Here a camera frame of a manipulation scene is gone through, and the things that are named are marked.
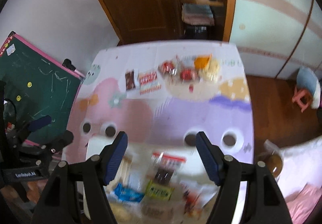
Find blue white snack packet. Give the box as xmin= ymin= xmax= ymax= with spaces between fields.
xmin=113 ymin=183 xmax=145 ymax=203

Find red white snack packet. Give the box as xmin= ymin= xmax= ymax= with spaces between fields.
xmin=181 ymin=182 xmax=206 ymax=220

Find dark brown chocolate packet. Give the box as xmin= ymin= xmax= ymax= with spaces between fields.
xmin=125 ymin=70 xmax=137 ymax=91

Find orange grey snack bar packet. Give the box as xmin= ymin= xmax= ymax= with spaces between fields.
xmin=194 ymin=54 xmax=212 ymax=70

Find beige wafer biscuit pack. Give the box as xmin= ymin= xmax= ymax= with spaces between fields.
xmin=114 ymin=156 xmax=132 ymax=185

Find large clear blue snack bag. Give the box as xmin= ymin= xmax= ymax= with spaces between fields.
xmin=110 ymin=199 xmax=185 ymax=223

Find clear bag dark snack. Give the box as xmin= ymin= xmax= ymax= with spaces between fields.
xmin=151 ymin=152 xmax=187 ymax=185

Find green yellow snack packet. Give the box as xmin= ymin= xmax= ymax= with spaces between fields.
xmin=145 ymin=180 xmax=174 ymax=201

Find cartoon printed tablecloth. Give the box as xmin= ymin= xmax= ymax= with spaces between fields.
xmin=63 ymin=40 xmax=254 ymax=163

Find yellow puffed snack bag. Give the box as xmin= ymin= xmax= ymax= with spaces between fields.
xmin=199 ymin=58 xmax=220 ymax=82

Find red white wafer packet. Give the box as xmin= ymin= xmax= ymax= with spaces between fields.
xmin=138 ymin=70 xmax=162 ymax=95

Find white pillow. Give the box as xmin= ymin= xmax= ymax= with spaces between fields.
xmin=264 ymin=136 xmax=322 ymax=197

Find red round candy packet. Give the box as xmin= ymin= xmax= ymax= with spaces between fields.
xmin=180 ymin=68 xmax=200 ymax=83

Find red candy clear wrapper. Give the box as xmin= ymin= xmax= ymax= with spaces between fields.
xmin=158 ymin=56 xmax=180 ymax=77

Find pink plastic stool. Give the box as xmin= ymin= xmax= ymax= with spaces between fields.
xmin=291 ymin=87 xmax=313 ymax=113

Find folded towels stack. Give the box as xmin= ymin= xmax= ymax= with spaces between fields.
xmin=181 ymin=4 xmax=215 ymax=26

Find white wardrobe sliding doors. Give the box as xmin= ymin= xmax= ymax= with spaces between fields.
xmin=230 ymin=0 xmax=321 ymax=79

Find green chalkboard pink frame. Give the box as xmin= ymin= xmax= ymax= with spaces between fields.
xmin=1 ymin=31 xmax=82 ymax=144

